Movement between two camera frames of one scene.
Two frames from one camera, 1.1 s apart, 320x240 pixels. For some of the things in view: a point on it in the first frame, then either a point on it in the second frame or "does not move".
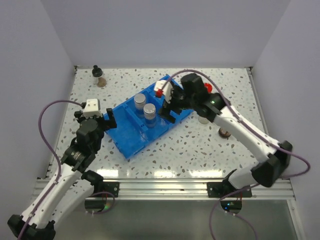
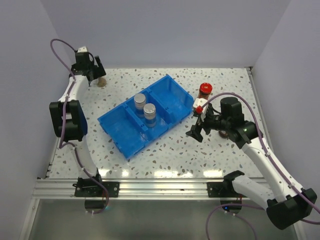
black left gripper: x=110 y=123 to x=99 y=71
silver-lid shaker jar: x=150 y=115 does not move
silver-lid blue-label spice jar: x=140 y=102 does not move
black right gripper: x=165 y=112 to x=196 y=129
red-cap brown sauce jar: x=225 y=135 does not move
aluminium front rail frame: x=171 y=189 does not move
